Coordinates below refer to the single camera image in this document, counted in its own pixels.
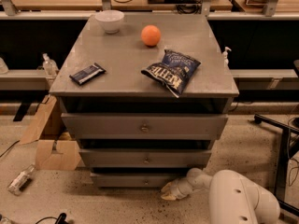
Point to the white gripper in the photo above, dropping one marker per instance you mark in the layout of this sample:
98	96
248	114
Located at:
179	188

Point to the grey bottom drawer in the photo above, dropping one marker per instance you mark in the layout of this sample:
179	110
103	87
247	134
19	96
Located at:
133	180

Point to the white pump bottle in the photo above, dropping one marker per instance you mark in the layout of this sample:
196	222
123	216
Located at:
225	54

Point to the blue kettle chips bag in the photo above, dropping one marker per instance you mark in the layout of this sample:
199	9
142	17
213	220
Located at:
174	71

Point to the clear bottle on ledge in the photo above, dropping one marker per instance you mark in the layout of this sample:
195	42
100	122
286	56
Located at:
50	66

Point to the white bowl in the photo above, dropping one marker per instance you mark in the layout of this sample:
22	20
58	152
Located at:
110	20

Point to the black object bottom left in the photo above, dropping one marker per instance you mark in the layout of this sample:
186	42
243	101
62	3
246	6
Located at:
61	219

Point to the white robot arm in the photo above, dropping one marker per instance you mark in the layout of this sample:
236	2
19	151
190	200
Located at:
232	198

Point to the brown cardboard box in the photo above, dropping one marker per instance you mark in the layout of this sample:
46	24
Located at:
55	150

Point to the grey drawer cabinet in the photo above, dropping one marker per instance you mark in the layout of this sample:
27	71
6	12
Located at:
124	89

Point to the grey top drawer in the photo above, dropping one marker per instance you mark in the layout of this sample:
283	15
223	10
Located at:
144	126

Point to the grey drawer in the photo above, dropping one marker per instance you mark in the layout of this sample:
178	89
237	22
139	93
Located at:
144	126
133	180
144	158

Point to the plastic bottle on floor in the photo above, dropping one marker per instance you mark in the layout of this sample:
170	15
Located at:
21	180

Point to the grey middle drawer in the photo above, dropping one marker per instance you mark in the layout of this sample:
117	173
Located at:
144	158

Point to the dark blue snack bar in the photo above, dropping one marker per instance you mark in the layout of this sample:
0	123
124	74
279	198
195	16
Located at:
87	74

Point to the black chair base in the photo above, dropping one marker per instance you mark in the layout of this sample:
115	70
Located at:
285	152

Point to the orange fruit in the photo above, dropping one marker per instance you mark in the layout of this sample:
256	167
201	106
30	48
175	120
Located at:
150	35

